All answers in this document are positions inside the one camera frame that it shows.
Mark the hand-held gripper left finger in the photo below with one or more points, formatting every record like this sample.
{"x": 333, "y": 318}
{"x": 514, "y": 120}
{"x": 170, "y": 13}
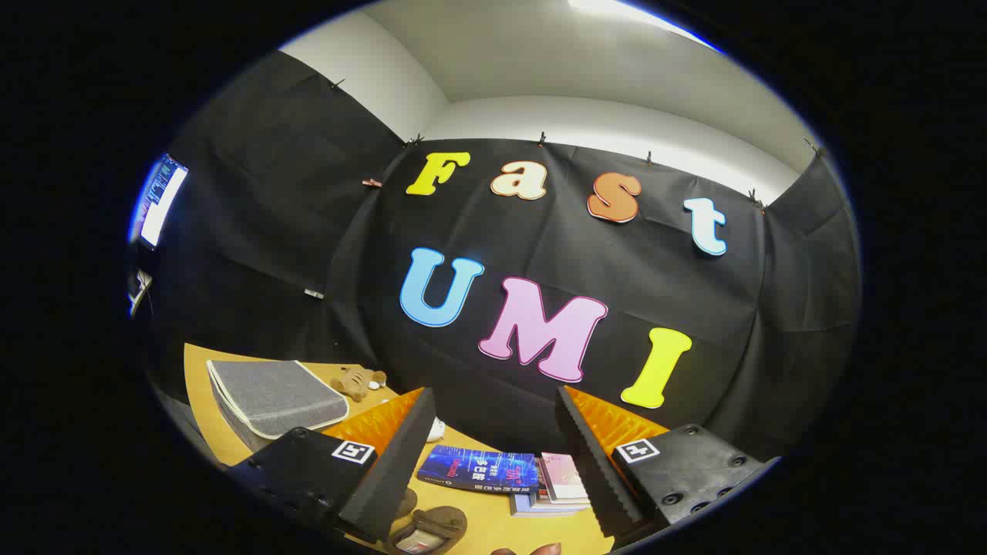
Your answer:
{"x": 389, "y": 478}

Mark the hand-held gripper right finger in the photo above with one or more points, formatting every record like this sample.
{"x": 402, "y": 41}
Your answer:
{"x": 597, "y": 470}

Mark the brown fuzzy shoe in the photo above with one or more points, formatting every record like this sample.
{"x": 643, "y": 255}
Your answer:
{"x": 447, "y": 518}
{"x": 406, "y": 502}

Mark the grey fabric storage box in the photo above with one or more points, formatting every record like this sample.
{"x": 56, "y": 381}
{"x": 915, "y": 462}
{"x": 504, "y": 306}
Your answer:
{"x": 270, "y": 397}

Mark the pink book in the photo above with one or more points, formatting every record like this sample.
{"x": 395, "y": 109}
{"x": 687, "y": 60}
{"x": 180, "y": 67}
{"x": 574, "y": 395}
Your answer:
{"x": 563, "y": 476}

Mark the white plush toy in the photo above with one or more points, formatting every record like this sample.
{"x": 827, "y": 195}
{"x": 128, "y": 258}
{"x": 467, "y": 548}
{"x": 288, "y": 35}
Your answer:
{"x": 437, "y": 429}

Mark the grey book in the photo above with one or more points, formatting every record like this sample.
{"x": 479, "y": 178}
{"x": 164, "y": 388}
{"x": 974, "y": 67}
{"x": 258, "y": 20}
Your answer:
{"x": 540, "y": 507}

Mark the blue book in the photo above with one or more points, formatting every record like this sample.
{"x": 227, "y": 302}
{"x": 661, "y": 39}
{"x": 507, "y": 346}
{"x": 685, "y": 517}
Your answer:
{"x": 478, "y": 469}

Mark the brown plush toy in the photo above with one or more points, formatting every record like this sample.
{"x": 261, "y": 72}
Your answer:
{"x": 356, "y": 383}

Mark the black backdrop cloth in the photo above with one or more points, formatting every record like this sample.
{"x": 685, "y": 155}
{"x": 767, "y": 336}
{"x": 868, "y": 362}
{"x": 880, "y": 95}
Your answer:
{"x": 655, "y": 293}

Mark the computer monitor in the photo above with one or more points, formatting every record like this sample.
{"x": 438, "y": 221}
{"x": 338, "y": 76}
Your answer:
{"x": 162, "y": 202}

